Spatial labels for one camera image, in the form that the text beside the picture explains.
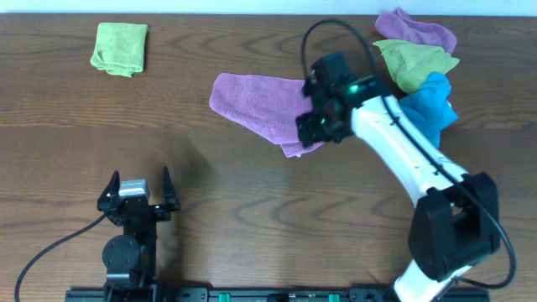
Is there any crumpled olive green cloth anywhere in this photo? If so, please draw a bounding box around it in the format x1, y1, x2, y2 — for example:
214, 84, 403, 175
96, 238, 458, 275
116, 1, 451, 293
373, 39, 460, 94

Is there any folded green cloth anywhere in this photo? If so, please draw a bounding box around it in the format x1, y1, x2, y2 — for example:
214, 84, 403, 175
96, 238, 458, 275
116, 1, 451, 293
90, 23, 149, 77

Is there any crumpled purple cloth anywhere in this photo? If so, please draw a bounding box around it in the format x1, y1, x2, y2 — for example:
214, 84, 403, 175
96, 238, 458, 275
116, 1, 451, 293
375, 8, 457, 54

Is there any crumpled blue cloth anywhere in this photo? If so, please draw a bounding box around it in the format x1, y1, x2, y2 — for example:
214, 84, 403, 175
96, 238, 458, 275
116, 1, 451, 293
399, 72, 458, 148

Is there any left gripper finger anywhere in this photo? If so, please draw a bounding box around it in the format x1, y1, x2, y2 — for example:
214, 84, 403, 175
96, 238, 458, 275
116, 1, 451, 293
104, 170, 120, 200
163, 166, 176, 206

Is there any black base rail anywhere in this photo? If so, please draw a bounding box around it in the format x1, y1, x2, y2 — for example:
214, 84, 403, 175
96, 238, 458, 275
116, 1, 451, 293
65, 286, 491, 302

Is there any purple cloth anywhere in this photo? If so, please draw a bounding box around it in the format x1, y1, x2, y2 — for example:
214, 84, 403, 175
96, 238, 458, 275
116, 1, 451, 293
375, 8, 457, 54
209, 73, 322, 158

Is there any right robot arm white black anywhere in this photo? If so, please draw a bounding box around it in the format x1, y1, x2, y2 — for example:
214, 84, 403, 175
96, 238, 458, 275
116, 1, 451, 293
296, 75, 502, 302

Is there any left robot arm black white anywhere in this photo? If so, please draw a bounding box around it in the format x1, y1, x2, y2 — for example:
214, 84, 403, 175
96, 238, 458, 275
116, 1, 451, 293
97, 167, 180, 302

